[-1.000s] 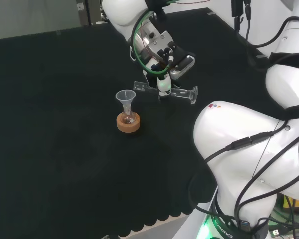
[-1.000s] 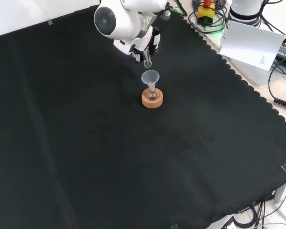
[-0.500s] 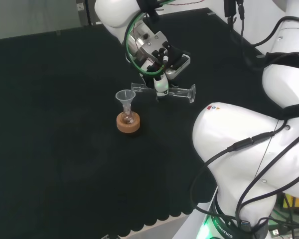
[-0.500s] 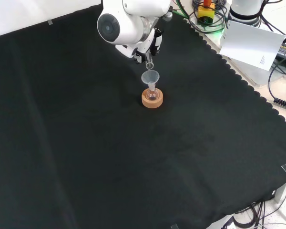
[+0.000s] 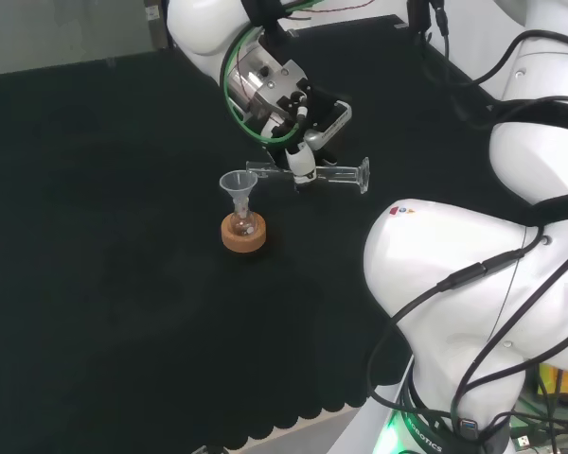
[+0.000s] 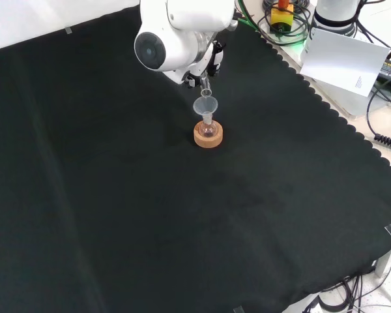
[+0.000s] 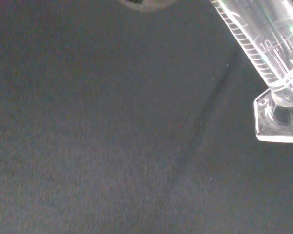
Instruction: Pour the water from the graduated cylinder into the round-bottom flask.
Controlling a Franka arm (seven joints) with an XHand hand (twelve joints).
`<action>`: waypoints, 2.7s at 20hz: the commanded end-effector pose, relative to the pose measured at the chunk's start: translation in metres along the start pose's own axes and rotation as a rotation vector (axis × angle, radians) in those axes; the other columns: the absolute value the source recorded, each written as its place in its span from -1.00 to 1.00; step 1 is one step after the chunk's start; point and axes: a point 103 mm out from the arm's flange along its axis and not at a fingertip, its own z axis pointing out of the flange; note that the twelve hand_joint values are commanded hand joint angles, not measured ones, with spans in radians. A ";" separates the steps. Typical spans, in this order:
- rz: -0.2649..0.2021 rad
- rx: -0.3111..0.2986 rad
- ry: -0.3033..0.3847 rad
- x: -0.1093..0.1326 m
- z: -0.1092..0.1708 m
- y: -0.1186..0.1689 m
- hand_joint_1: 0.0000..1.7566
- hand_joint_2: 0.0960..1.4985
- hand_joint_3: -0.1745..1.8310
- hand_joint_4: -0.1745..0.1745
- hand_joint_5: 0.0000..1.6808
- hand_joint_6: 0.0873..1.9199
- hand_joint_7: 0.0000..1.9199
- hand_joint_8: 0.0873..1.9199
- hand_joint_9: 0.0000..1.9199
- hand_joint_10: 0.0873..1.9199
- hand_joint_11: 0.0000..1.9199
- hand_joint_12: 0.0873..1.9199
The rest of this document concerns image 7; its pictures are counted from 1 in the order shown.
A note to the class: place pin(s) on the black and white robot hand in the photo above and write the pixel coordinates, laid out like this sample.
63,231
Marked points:
146,5

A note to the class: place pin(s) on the black cloth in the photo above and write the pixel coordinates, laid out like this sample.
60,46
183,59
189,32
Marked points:
100,134

